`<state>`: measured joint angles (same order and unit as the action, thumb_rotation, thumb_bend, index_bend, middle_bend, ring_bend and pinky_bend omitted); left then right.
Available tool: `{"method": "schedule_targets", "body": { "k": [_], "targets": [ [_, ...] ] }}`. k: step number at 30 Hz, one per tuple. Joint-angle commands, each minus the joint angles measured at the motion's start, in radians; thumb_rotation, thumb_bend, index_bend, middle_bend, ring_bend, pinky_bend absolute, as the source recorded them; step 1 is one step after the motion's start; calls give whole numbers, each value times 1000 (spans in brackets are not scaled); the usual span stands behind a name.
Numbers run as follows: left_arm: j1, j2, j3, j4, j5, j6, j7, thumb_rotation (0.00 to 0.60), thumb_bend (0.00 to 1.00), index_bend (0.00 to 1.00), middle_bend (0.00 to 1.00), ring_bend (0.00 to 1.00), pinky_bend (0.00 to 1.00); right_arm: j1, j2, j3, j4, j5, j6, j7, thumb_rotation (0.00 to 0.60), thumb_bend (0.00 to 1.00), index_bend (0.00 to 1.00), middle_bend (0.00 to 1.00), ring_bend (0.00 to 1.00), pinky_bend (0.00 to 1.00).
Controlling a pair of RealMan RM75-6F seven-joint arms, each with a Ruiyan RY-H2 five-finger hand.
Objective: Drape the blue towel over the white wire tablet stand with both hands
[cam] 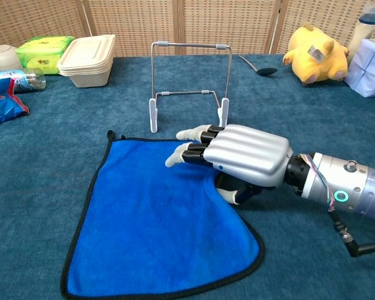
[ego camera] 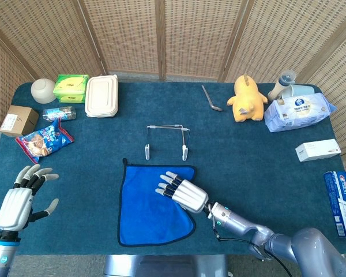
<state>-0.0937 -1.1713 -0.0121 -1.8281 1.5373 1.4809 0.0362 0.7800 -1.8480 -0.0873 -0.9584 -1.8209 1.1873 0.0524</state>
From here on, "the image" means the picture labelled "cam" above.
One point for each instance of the teal table cloth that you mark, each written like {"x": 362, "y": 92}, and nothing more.
{"x": 50, "y": 172}

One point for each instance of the white blue wet wipes pack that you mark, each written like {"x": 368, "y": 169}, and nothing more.
{"x": 368, "y": 72}

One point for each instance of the blue red snack bag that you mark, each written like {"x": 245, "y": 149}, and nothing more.
{"x": 0, "y": 103}

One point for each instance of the clear bottle with blue label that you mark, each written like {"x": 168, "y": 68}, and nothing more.
{"x": 28, "y": 80}

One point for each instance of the blue cloth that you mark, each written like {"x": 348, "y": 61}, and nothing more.
{"x": 143, "y": 234}

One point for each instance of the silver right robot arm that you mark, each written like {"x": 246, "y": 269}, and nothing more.
{"x": 362, "y": 184}

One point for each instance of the green tissue pack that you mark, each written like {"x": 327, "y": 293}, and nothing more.
{"x": 40, "y": 50}

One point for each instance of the baby bottle with blue cap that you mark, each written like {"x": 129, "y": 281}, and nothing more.
{"x": 361, "y": 34}

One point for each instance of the beige lidded lunch box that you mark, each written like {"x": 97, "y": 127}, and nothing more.
{"x": 87, "y": 59}

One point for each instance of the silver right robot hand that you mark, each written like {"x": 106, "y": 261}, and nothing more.
{"x": 247, "y": 153}

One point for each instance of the wicker folding screen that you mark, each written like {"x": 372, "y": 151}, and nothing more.
{"x": 137, "y": 25}

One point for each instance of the beige bowl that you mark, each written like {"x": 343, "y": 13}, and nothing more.
{"x": 3, "y": 57}

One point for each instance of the yellow plush toy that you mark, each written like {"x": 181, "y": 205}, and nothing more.
{"x": 312, "y": 62}

